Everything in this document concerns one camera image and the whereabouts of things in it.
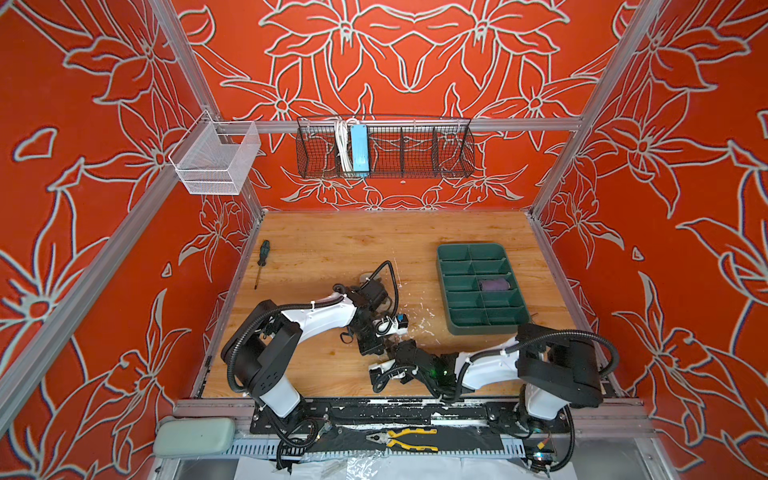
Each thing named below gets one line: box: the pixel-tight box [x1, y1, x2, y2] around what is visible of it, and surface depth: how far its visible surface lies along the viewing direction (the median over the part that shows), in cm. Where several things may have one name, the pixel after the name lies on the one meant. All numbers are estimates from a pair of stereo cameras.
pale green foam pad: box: [153, 417, 236, 457], surface depth 70 cm
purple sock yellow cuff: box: [479, 278, 511, 291], surface depth 94 cm
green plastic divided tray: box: [437, 243, 530, 335], surface depth 95 cm
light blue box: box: [352, 124, 369, 172], surface depth 91 cm
